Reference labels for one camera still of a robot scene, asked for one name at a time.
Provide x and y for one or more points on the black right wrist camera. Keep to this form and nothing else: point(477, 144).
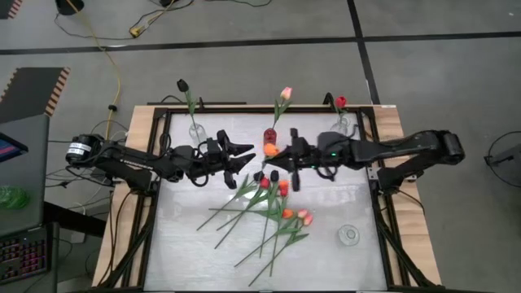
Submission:
point(331, 142)

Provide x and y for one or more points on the grey desk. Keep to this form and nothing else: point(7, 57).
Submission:
point(24, 179)

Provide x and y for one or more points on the laptop screen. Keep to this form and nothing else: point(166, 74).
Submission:
point(10, 148)

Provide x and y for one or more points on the black flat bar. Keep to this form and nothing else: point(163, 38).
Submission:
point(203, 103)

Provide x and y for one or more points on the small black orange-edged floor mat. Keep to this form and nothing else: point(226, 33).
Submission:
point(6, 8)

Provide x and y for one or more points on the red glass vase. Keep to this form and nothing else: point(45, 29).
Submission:
point(269, 136)

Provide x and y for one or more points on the black desk leg bar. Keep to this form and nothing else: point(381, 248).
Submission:
point(73, 219)

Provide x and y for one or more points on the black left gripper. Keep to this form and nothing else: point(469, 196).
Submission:
point(211, 164)

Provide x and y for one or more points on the backlit black keyboard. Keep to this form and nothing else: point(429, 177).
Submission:
point(24, 254)

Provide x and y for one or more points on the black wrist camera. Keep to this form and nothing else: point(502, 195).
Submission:
point(331, 142)
point(212, 145)

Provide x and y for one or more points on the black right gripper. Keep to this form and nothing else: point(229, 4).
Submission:
point(309, 156)

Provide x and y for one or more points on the large black orange-edged floor mat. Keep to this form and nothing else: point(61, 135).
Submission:
point(28, 93)

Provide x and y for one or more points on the grey power adapter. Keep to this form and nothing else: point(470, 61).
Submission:
point(102, 174)

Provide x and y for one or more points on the black curved bracket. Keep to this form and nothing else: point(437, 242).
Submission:
point(328, 101)

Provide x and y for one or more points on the bulbous clear glass vase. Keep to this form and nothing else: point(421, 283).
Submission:
point(340, 126)

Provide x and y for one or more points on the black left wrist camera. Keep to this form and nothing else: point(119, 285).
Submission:
point(212, 145)

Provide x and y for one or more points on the tall ribbed clear glass vase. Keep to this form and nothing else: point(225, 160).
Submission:
point(197, 132)

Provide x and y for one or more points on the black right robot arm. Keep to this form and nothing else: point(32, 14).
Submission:
point(407, 146)

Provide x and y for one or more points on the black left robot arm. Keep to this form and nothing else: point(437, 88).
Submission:
point(130, 163)

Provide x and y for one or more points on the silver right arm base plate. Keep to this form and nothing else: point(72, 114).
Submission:
point(372, 174)

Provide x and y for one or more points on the orange artificial tulip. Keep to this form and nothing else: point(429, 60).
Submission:
point(287, 213)
point(283, 185)
point(270, 149)

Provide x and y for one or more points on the squat cut glass vase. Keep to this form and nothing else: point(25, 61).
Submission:
point(348, 235)

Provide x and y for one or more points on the black round stand base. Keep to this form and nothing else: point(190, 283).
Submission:
point(69, 6)

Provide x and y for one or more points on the green plastic bottle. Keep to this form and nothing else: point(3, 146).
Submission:
point(12, 197)

